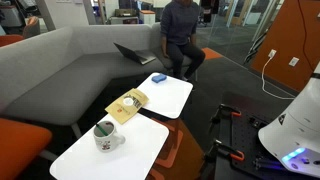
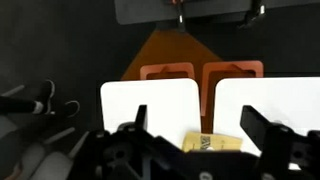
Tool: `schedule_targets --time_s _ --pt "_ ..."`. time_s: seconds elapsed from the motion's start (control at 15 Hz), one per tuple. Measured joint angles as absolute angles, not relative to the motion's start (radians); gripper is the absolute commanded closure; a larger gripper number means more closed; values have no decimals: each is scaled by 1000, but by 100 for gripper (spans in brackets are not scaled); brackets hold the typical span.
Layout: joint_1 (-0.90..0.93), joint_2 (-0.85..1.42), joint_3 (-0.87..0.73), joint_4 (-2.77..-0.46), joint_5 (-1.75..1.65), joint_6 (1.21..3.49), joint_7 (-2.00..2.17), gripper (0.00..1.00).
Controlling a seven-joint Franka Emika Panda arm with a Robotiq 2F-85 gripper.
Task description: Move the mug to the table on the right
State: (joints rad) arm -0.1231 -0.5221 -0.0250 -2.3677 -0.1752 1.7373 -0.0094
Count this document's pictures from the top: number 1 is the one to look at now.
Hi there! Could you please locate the white printed ceramic mug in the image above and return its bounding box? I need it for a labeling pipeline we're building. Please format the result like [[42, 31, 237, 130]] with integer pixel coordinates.
[[92, 120, 127, 153]]

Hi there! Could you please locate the small white top side table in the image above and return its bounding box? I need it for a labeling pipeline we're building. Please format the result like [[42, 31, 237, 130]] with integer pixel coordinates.
[[136, 72, 194, 120]]

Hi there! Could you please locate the blue sponge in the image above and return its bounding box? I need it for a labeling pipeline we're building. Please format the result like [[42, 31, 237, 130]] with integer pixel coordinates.
[[151, 73, 168, 84]]

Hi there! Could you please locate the grey open laptop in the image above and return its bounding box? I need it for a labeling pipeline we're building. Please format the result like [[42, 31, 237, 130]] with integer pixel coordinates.
[[113, 42, 157, 66]]

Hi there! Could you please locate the yellow paper coffee bag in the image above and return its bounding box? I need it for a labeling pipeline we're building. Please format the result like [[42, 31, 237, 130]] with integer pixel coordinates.
[[104, 87, 150, 125]]

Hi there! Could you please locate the orange table base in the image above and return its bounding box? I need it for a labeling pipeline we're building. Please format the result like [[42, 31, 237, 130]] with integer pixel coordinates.
[[147, 116, 205, 180]]

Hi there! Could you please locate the person in dark clothes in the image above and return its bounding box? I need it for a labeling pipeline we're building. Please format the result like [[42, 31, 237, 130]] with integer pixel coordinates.
[[159, 0, 207, 81]]

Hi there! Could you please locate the large white top side table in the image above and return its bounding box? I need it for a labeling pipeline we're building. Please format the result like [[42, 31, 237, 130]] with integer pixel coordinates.
[[49, 112, 170, 180]]

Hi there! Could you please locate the green marker pen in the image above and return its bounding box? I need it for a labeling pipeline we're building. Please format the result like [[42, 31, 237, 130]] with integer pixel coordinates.
[[95, 123, 109, 137]]

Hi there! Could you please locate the white cabinet orange top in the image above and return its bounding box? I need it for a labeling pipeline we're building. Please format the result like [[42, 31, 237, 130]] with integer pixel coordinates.
[[138, 9, 157, 27]]

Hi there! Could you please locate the grey low cabinet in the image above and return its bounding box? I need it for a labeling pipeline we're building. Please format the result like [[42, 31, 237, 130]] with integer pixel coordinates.
[[109, 8, 140, 25]]

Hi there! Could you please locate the black leaning stand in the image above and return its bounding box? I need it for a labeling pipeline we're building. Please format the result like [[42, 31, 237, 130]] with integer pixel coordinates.
[[243, 29, 269, 65]]

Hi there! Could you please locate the grey corner sofa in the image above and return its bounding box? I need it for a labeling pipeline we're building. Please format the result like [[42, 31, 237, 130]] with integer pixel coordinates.
[[0, 23, 198, 140]]

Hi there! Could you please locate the grey orange lounge chair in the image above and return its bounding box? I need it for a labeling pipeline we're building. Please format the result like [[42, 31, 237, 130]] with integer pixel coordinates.
[[21, 15, 41, 40]]

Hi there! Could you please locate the orange upholstered seat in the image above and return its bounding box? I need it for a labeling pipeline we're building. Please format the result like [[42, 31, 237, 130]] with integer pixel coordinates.
[[0, 117, 54, 180]]

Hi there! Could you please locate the black clamp orange handle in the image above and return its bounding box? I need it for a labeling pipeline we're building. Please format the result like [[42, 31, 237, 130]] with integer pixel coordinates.
[[209, 103, 243, 126], [204, 139, 246, 163]]

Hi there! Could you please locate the white power cable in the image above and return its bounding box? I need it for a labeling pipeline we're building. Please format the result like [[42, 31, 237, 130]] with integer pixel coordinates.
[[260, 55, 296, 101]]

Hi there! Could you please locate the black wall cable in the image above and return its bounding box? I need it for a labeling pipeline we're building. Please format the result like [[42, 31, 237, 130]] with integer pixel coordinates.
[[296, 0, 315, 72]]

